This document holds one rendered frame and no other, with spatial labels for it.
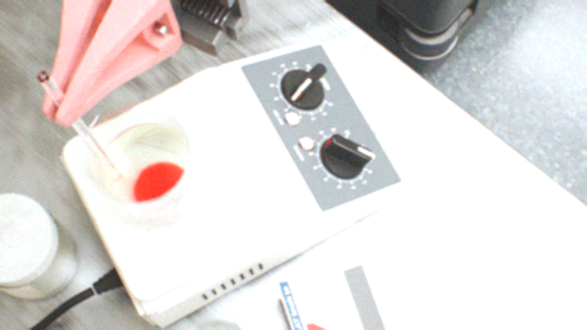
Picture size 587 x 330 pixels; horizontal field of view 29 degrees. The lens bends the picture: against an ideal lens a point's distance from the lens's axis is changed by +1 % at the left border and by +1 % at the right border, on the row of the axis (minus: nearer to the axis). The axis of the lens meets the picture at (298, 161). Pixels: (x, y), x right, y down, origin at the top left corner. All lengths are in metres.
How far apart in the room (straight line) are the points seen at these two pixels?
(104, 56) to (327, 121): 0.26
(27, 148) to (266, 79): 0.19
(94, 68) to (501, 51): 1.16
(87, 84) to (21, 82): 0.31
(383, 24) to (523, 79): 0.26
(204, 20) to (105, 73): 0.06
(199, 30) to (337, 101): 0.23
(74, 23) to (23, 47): 0.32
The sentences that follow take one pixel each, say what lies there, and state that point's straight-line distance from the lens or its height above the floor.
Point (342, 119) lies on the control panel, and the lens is 0.78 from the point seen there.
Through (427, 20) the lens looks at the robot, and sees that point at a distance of 1.38.
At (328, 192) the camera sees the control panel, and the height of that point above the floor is 0.81.
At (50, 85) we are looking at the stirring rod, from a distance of 0.53.
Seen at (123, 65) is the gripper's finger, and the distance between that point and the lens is 0.58.
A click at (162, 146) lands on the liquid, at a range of 0.69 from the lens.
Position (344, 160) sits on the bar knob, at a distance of 0.75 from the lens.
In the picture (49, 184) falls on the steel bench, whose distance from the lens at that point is 0.83.
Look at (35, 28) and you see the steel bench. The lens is 0.88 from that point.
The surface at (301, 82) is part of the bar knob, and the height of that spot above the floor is 0.82.
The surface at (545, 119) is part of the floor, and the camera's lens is 1.63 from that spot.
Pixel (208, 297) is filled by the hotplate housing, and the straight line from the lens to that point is 0.76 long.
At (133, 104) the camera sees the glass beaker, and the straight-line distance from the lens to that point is 0.66.
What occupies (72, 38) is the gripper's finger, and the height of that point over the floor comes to 1.03.
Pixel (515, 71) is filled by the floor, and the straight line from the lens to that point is 1.65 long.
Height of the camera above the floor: 1.53
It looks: 74 degrees down
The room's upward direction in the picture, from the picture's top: 8 degrees counter-clockwise
